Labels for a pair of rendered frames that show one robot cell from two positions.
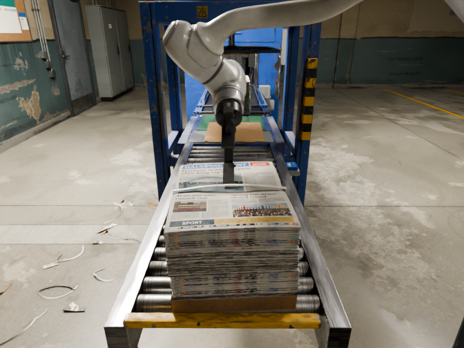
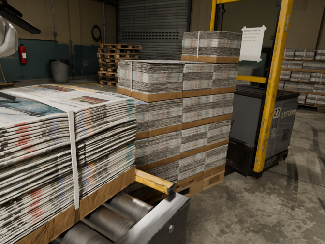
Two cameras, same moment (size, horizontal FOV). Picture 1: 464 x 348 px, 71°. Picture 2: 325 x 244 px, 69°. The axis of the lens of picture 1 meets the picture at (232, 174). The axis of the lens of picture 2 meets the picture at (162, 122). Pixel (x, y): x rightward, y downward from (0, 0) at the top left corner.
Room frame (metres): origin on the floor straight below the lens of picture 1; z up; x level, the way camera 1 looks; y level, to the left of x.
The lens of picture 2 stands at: (0.98, 0.49, 1.13)
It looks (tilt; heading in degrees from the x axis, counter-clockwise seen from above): 17 degrees down; 213
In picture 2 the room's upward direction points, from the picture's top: 2 degrees clockwise
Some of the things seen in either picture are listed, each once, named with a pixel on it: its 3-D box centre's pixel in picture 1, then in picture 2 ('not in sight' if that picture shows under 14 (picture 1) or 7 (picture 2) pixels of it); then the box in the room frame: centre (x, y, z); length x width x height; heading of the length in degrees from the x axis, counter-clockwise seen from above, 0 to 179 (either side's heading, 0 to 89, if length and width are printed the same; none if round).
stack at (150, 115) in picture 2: not in sight; (132, 154); (-0.21, -0.52, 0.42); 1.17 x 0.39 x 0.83; 162
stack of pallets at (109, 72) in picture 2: not in sight; (120, 64); (-5.11, -5.23, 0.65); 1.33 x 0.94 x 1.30; 4
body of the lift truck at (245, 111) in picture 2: not in sight; (251, 124); (-1.66, -0.04, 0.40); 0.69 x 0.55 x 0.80; 72
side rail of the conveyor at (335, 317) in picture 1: (291, 205); not in sight; (1.20, -0.25, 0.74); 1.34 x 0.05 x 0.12; 0
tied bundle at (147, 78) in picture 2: not in sight; (149, 79); (-0.33, -0.48, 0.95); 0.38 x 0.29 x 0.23; 73
